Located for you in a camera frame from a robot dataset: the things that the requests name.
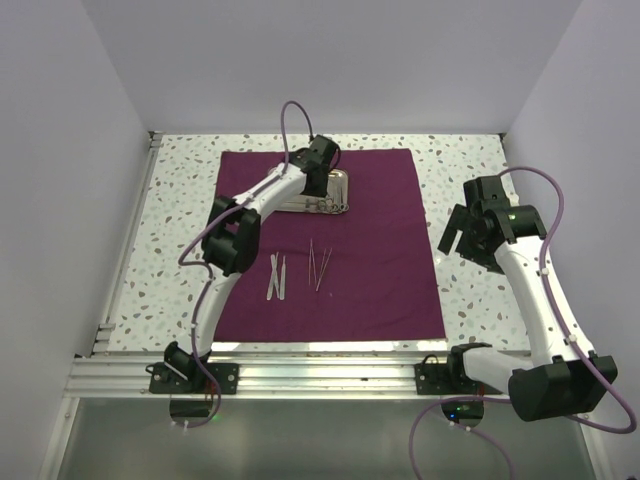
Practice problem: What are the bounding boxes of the steel forceps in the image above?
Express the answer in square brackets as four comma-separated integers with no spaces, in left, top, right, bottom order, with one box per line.
[331,174,349,214]

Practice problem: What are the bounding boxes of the purple cloth wrap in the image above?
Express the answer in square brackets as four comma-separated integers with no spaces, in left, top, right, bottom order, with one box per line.
[214,149,445,342]

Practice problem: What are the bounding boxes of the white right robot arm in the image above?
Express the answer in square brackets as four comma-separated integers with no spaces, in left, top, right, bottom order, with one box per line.
[438,175,618,422]

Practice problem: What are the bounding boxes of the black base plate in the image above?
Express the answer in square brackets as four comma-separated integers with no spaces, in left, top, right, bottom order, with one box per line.
[413,342,501,395]
[145,362,240,395]

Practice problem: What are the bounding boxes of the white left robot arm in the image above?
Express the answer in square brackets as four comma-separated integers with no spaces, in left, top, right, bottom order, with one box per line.
[156,135,341,393]

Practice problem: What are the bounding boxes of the aluminium frame rail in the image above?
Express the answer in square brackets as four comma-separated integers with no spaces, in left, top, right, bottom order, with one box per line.
[62,353,594,401]

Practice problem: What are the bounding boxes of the steel instrument tray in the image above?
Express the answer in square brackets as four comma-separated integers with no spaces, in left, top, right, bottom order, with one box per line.
[278,169,349,214]

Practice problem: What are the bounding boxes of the thin pointed steel tweezers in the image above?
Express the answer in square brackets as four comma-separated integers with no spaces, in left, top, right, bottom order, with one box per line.
[315,248,332,292]

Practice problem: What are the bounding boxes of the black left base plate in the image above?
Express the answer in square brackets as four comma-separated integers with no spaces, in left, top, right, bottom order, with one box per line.
[145,362,240,395]

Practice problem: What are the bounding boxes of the steel surgical scissors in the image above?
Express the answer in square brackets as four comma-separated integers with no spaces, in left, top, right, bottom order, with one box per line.
[316,198,339,214]

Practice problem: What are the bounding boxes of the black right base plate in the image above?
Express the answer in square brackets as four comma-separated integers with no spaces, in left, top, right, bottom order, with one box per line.
[413,342,501,395]

